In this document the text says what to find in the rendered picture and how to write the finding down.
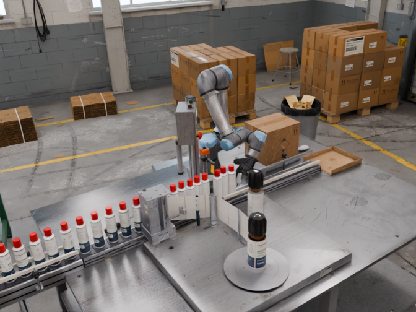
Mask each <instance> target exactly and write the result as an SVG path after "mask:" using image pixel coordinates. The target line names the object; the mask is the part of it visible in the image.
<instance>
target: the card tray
mask: <svg viewBox="0 0 416 312"><path fill-rule="evenodd" d="M308 160H311V161H312V162H315V161H317V160H320V163H319V165H320V166H321V171H323V172H325V173H327V174H329V175H333V174H336V173H338V172H340V171H343V170H346V169H348V168H350V167H353V166H355V165H358V164H359V163H361V161H362V158H361V157H358V156H356V155H354V154H351V153H349V152H347V151H345V150H342V149H340V148H338V147H335V146H330V147H328V148H325V149H323V150H319V151H317V152H314V153H312V154H309V155H306V156H304V157H303V161H304V162H306V161H308Z"/></svg>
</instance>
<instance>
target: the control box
mask: <svg viewBox="0 0 416 312"><path fill-rule="evenodd" d="M188 103H189V102H178V106H177V109H176V129H177V138H178V145H195V144H196V142H197V137H196V134H197V133H198V130H197V129H196V120H197V119H196V105H197V103H195V102H193V104H192V109H188Z"/></svg>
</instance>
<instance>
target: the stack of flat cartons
mask: <svg viewBox="0 0 416 312"><path fill-rule="evenodd" d="M35 140H38V137H37V132H36V129H35V125H34V122H33V118H32V115H31V113H30V110H29V108H28V106H22V107H20V108H15V109H7V110H1V111H0V148H1V147H6V146H10V145H16V144H21V143H26V142H30V141H35Z"/></svg>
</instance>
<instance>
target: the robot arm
mask: <svg viewBox="0 0 416 312"><path fill-rule="evenodd" d="M232 77H233V76H232V72H231V70H230V69H229V68H228V67H227V66H226V65H223V64H222V65H219V66H216V67H213V68H210V69H207V70H205V71H202V72H201V73H200V75H199V77H198V79H197V89H198V92H199V95H200V97H201V98H203V99H204V101H205V104H206V106H207V108H208V110H209V112H210V115H211V117H212V119H213V120H214V123H215V125H216V127H215V128H214V134H213V133H208V134H204V135H202V138H201V139H199V149H201V148H202V147H204V146H205V147H207V148H208V149H209V154H208V155H207V157H208V158H209V159H210V160H212V161H213V162H215V164H214V170H216V169H219V170H220V167H221V164H220V161H219V159H218V152H220V151H221V150H224V151H229V150H232V149H234V148H235V147H237V146H239V145H241V144H243V143H245V142H246V143H248V144H249V147H248V149H247V151H246V155H245V156H246V157H247V158H239V159H234V160H233V163H234V164H235V165H239V166H238V167H237V169H236V188H237V187H239V185H241V184H242V185H245V184H246V181H245V179H246V176H248V174H249V172H250V170H254V168H253V167H254V165H255V163H256V162H258V160H257V158H258V155H259V153H260V151H261V149H262V147H263V144H264V143H265V140H266V137H267V135H266V134H264V133H263V132H261V131H257V130H256V131H255V132H252V131H250V130H248V129H246V128H243V127H239V128H238V129H237V130H236V132H235V130H234V129H233V128H232V127H231V126H230V123H229V114H228V98H227V90H228V89H229V82H231V81H232ZM199 155H200V160H199V168H200V173H201V174H202V173H203V168H202V160H201V158H202V155H201V154H199ZM207 171H208V175H214V174H213V173H212V172H211V163H210V162H209V161H207ZM241 173H242V174H241Z"/></svg>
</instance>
